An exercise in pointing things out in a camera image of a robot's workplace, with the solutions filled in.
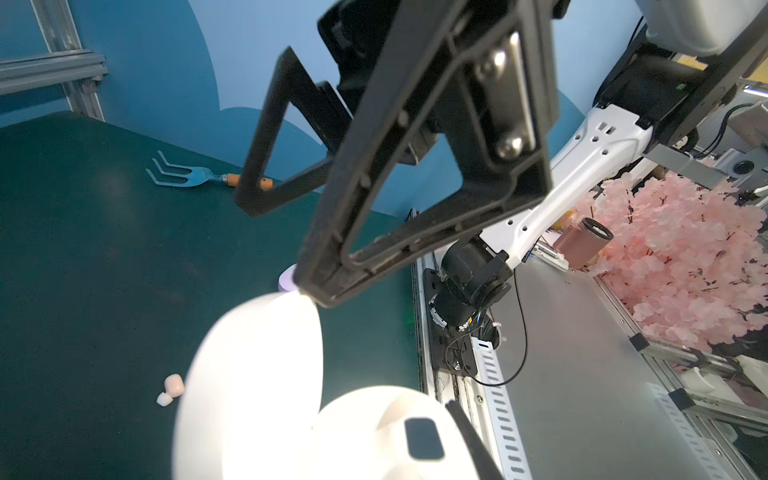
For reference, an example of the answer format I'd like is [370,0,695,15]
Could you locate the aluminium front rail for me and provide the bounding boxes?
[411,212,535,479]

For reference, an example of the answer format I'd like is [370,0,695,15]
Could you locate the purple earbud charging case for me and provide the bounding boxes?
[278,264,298,292]

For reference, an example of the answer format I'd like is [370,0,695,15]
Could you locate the pink earbud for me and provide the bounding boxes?
[156,373,185,407]

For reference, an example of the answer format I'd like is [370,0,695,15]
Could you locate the aluminium back frame bar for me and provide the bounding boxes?
[1,50,108,96]

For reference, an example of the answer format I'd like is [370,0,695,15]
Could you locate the pink artificial blossom pile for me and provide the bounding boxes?
[568,173,767,351]

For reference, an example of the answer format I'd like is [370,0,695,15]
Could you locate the brown cylindrical cup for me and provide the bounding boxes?
[553,217,614,270]

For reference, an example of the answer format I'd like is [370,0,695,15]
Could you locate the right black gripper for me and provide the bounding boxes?
[234,1,554,307]

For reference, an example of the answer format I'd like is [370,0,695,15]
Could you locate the white earbud charging case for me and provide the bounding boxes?
[172,292,478,479]

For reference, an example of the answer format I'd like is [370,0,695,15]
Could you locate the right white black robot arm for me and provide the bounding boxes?
[235,1,767,376]

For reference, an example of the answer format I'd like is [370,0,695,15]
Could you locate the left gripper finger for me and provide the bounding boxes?
[445,400,504,480]

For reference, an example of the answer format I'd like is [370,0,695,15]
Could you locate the blue garden fork wooden handle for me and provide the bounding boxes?
[145,150,241,188]

